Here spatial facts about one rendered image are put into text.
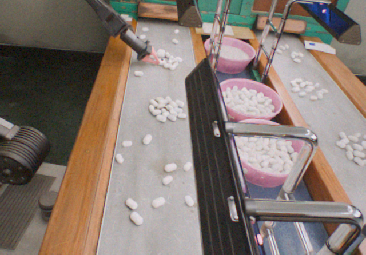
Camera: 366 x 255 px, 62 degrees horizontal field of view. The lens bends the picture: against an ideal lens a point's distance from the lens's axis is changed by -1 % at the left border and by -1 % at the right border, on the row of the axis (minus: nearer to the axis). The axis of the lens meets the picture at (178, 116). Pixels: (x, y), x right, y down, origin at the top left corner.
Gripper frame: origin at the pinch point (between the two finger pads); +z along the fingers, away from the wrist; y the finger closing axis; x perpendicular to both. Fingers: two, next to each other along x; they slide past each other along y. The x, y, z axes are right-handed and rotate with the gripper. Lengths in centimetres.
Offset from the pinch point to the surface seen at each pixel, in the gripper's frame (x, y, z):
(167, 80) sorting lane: -1.5, -12.2, 4.4
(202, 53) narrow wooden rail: -14.2, 11.9, 16.5
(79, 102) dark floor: 93, 68, 6
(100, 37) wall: 69, 130, -4
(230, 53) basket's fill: -22.2, 21.0, 31.1
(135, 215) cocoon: 2, -79, -4
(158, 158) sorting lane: 0, -58, 2
